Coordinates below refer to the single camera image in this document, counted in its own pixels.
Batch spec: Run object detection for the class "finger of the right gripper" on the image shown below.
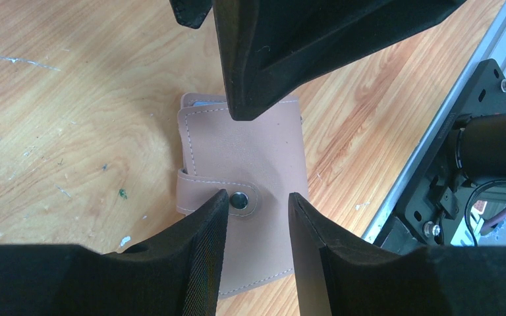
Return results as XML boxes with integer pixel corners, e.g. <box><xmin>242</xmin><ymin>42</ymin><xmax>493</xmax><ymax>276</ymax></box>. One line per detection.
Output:
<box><xmin>213</xmin><ymin>0</ymin><xmax>461</xmax><ymax>121</ymax></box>
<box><xmin>169</xmin><ymin>0</ymin><xmax>212</xmax><ymax>30</ymax></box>

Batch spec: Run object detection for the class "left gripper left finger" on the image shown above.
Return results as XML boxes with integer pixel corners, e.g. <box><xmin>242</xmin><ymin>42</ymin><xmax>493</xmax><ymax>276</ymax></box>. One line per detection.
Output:
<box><xmin>0</xmin><ymin>190</ymin><xmax>229</xmax><ymax>315</ymax></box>

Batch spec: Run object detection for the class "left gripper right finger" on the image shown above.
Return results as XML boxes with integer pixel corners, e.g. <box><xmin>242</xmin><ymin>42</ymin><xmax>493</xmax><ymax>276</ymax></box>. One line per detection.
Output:
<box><xmin>289</xmin><ymin>193</ymin><xmax>506</xmax><ymax>315</ymax></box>

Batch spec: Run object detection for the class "pink leather card holder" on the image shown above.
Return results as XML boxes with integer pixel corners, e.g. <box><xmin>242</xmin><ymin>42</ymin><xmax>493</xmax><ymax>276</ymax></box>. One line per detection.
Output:
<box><xmin>176</xmin><ymin>93</ymin><xmax>308</xmax><ymax>299</ymax></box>

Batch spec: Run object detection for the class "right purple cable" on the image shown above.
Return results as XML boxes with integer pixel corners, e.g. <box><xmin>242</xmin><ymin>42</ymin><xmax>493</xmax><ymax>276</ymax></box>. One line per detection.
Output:
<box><xmin>480</xmin><ymin>186</ymin><xmax>506</xmax><ymax>236</ymax></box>

